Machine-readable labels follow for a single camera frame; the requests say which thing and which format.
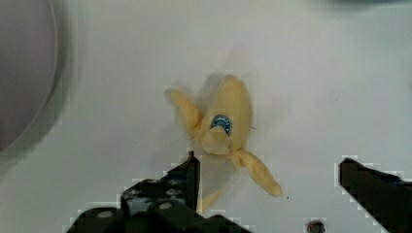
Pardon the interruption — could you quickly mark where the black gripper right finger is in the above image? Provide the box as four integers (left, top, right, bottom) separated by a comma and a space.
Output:
338, 158, 412, 233

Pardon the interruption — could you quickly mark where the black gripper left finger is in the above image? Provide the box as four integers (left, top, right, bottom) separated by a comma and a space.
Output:
66, 151, 252, 233

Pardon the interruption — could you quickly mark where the yellow peeled toy banana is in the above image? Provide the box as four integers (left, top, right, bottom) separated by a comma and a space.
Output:
167, 74, 283, 197

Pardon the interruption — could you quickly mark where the grey round plate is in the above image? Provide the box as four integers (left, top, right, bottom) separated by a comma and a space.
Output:
0, 0, 58, 150

